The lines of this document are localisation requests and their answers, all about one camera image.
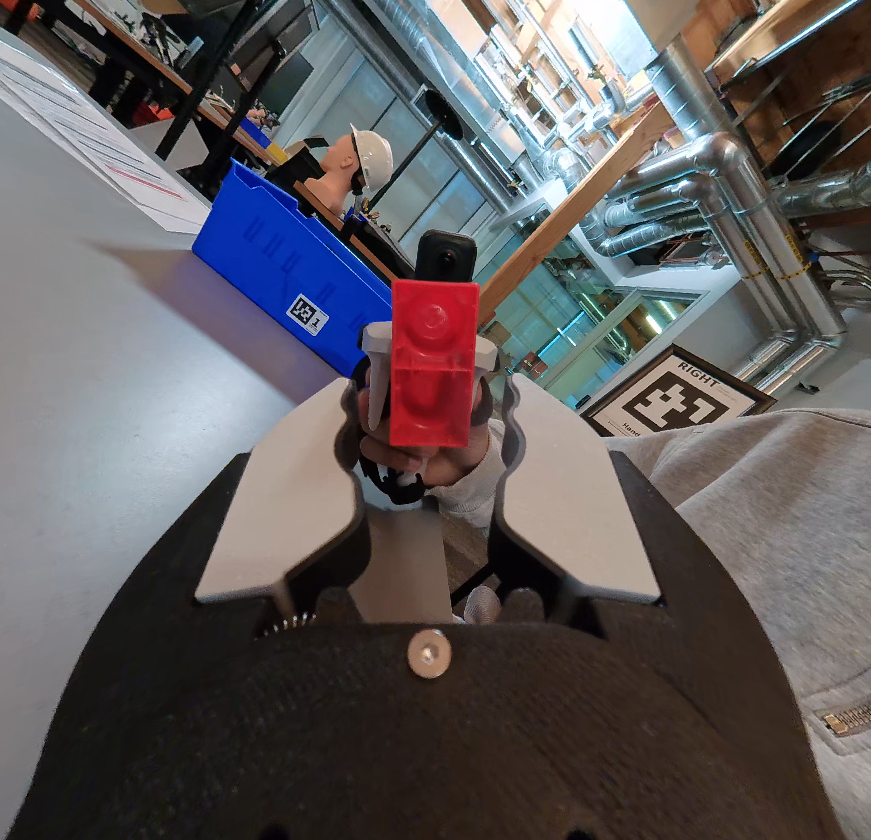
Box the mannequin head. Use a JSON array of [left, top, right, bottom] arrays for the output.
[[303, 136, 372, 208]]

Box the blue bin with marker tag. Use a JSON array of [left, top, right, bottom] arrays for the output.
[[192, 157, 396, 376]]

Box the printed paper sheet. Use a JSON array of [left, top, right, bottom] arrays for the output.
[[0, 58, 210, 235]]

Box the silver ventilation duct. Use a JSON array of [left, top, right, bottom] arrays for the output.
[[313, 0, 871, 392]]

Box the person's grey hoodie torso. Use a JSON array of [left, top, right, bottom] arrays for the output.
[[463, 408, 871, 840]]

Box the person's right forearm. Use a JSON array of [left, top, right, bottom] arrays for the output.
[[435, 418, 508, 531]]

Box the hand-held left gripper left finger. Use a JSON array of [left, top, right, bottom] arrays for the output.
[[194, 376, 372, 626]]

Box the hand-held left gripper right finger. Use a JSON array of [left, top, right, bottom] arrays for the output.
[[489, 374, 662, 626]]

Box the black floor lamp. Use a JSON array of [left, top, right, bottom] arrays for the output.
[[371, 88, 465, 208]]

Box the red double square cup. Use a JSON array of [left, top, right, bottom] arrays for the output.
[[390, 278, 480, 448]]

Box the framed marker poster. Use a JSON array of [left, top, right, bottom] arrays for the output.
[[578, 343, 778, 440]]

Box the wooden post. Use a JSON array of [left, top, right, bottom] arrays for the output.
[[476, 98, 678, 317]]

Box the white hard hat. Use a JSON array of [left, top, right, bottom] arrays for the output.
[[349, 123, 396, 193]]

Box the wooden-edged background desk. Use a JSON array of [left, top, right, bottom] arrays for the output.
[[0, 0, 287, 174]]

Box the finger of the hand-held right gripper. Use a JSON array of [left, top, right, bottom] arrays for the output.
[[361, 321, 396, 433], [470, 337, 499, 419]]

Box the person's right hand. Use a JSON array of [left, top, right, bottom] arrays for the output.
[[357, 367, 492, 488]]

